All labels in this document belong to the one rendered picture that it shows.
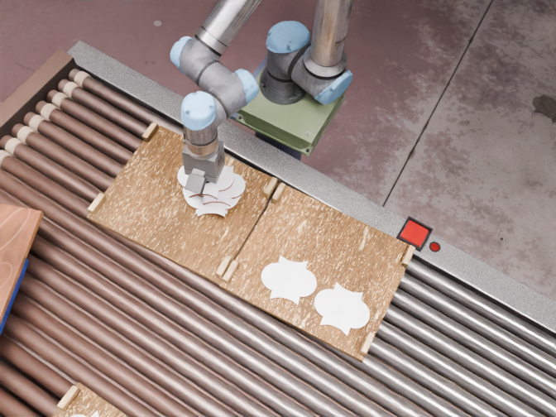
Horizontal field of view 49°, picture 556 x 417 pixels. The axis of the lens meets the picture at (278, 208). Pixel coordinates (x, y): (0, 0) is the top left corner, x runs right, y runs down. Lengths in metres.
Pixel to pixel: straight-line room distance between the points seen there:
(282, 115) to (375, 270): 0.55
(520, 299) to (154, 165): 1.06
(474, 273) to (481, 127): 1.55
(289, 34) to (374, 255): 0.64
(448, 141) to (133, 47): 1.66
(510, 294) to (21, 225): 1.28
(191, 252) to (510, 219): 1.74
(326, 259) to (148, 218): 0.49
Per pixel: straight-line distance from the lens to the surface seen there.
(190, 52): 1.45
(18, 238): 1.63
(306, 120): 1.84
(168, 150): 1.79
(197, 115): 1.32
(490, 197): 2.99
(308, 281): 1.60
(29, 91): 1.99
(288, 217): 1.68
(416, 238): 1.72
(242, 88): 1.39
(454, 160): 3.04
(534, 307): 1.77
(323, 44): 1.58
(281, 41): 1.72
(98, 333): 1.62
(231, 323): 1.58
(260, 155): 1.80
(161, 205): 1.71
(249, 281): 1.60
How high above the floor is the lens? 2.43
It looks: 62 degrees down
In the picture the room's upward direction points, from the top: 6 degrees clockwise
